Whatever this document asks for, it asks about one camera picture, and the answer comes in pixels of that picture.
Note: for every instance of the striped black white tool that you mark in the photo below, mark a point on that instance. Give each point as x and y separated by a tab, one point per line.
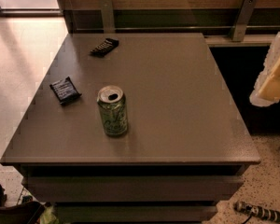
257	211

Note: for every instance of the grey drawer cabinet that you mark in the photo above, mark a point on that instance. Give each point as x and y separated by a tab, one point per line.
185	149

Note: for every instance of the left metal bracket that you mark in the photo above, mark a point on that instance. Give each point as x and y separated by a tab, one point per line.
107	14

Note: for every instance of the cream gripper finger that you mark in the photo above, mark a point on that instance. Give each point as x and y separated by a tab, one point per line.
267	86

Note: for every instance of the right metal bracket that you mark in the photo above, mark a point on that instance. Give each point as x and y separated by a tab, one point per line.
245	12

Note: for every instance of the dark blue snack packet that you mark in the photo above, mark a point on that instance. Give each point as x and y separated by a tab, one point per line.
65	91

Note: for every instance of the black rxbar chocolate bar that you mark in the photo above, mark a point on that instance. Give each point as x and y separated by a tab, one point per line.
104	48

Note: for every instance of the green crumpled bag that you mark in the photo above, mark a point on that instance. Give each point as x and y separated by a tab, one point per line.
48	216

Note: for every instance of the green soda can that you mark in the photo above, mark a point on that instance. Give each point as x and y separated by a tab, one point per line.
112	106

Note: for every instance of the metal bracket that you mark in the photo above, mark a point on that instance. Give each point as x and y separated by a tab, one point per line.
107	14
245	12

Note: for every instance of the dark chair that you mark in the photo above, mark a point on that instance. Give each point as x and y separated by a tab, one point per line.
25	213

